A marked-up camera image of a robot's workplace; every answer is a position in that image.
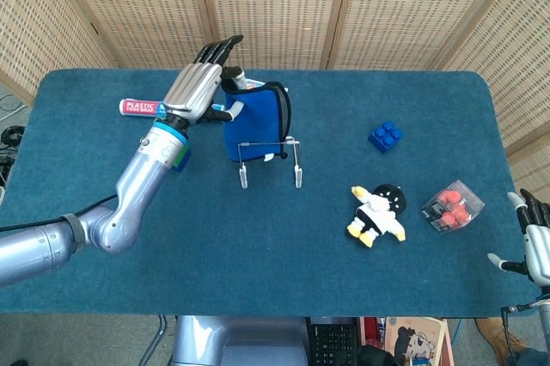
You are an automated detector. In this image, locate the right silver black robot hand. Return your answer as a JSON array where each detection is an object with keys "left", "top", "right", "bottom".
[{"left": 487, "top": 187, "right": 550, "bottom": 288}]

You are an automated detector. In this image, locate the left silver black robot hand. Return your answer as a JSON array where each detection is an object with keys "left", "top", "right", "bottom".
[{"left": 162, "top": 34, "right": 250, "bottom": 125}]

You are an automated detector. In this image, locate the grey and blue cloth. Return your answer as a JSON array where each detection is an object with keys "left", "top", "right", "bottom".
[{"left": 219, "top": 81, "right": 293, "bottom": 163}]

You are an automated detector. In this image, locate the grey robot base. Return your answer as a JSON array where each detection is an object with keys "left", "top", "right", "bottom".
[{"left": 170, "top": 314, "right": 310, "bottom": 366}]

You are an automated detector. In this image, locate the plastic food wrap box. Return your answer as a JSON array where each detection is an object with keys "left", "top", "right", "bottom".
[{"left": 119, "top": 97, "right": 225, "bottom": 120}]

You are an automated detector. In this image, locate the palace picture postcard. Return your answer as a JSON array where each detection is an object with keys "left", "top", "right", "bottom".
[{"left": 243, "top": 77, "right": 290, "bottom": 95}]

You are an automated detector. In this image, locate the brown shoe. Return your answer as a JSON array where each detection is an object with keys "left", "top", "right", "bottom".
[{"left": 474, "top": 317, "right": 529, "bottom": 354}]

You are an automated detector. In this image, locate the clear box with red parts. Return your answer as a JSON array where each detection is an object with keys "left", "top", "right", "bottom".
[{"left": 419, "top": 179, "right": 486, "bottom": 236}]

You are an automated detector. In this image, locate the woven bamboo folding screen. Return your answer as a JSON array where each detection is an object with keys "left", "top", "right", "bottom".
[{"left": 0, "top": 0, "right": 550, "bottom": 229}]

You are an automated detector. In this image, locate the cartoon print box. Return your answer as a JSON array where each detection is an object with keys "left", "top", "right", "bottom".
[{"left": 383, "top": 316, "right": 450, "bottom": 366}]

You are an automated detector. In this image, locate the black white plush doll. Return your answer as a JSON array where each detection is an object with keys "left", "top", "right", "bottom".
[{"left": 346, "top": 183, "right": 409, "bottom": 250}]

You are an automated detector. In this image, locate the large blue toy brick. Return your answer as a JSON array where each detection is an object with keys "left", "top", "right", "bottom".
[{"left": 367, "top": 119, "right": 404, "bottom": 156}]

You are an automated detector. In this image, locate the teal table mat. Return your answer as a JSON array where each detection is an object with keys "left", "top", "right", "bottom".
[{"left": 0, "top": 68, "right": 536, "bottom": 320}]

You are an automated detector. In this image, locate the black rounded object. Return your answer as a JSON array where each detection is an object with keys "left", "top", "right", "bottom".
[{"left": 356, "top": 345, "right": 403, "bottom": 366}]

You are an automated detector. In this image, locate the black keyboard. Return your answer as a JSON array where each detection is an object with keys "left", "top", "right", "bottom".
[{"left": 307, "top": 317, "right": 360, "bottom": 366}]

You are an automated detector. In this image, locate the white cable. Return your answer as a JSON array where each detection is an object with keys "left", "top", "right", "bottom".
[{"left": 0, "top": 93, "right": 29, "bottom": 123}]

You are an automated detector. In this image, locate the black cable coil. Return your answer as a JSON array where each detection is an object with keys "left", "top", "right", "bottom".
[{"left": 0, "top": 125, "right": 27, "bottom": 148}]

